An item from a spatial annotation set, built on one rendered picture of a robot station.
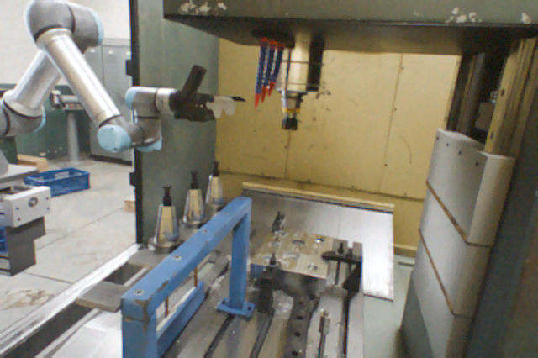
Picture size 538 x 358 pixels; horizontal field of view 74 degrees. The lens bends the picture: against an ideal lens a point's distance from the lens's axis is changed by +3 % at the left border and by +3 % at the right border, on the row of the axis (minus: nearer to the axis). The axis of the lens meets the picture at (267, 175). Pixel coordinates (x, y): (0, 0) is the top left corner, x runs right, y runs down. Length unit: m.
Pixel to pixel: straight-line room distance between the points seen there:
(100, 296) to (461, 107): 1.02
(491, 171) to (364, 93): 1.27
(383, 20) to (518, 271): 0.48
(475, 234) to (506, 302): 0.13
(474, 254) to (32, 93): 1.34
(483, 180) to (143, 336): 0.64
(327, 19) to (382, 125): 1.37
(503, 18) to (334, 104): 1.38
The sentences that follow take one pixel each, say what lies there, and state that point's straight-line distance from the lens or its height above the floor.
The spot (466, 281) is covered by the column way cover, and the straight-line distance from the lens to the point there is 0.86.
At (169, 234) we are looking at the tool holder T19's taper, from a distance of 0.66.
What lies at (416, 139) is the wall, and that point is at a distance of 2.01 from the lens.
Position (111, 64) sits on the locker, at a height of 1.58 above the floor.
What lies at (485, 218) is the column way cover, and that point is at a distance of 0.81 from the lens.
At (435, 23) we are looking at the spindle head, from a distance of 0.67.
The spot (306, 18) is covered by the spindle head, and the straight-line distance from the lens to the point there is 0.67.
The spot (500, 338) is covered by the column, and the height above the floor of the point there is 1.11.
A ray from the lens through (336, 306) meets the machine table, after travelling 1.11.
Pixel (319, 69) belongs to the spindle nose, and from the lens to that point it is 0.94.
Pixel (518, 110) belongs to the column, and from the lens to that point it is 0.80.
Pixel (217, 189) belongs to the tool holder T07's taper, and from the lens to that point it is 0.84.
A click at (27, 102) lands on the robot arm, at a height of 1.39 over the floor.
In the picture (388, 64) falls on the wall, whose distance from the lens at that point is 1.98.
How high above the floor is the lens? 1.52
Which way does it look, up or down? 15 degrees down
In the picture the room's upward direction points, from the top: 4 degrees clockwise
